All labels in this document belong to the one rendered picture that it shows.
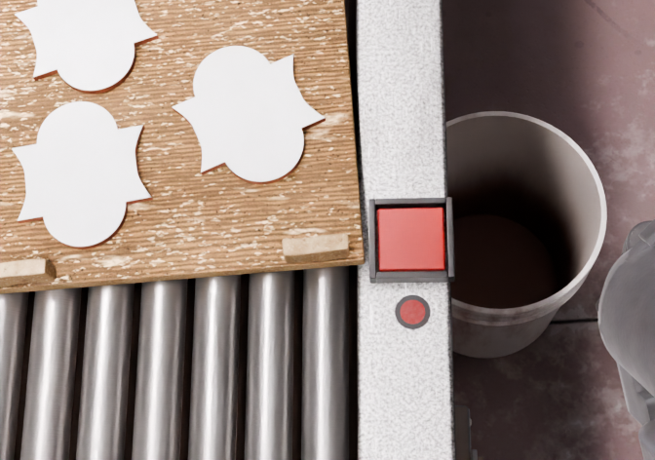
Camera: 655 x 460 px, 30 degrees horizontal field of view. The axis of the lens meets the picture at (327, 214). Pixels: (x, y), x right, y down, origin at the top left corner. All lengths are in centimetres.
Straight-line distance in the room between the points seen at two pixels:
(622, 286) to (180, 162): 75
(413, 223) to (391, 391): 15
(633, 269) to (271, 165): 72
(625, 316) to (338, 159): 72
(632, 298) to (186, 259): 72
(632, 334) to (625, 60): 183
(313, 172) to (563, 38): 118
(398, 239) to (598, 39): 121
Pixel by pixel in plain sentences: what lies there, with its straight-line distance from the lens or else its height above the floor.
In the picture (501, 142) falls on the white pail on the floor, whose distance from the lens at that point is 184.
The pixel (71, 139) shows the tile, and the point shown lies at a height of 94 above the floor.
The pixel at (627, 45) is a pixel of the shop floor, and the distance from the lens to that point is 226.
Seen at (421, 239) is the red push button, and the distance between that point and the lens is 110.
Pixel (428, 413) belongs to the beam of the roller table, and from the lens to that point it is 108.
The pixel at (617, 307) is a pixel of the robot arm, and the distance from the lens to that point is 44.
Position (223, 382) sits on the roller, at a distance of 109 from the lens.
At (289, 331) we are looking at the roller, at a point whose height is 91.
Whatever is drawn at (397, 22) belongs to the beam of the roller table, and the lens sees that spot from 121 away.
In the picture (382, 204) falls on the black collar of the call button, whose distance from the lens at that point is 111.
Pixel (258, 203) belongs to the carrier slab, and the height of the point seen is 94.
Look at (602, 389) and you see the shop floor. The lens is 204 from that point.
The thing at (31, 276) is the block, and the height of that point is 96.
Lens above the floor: 198
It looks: 70 degrees down
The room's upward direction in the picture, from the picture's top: 12 degrees counter-clockwise
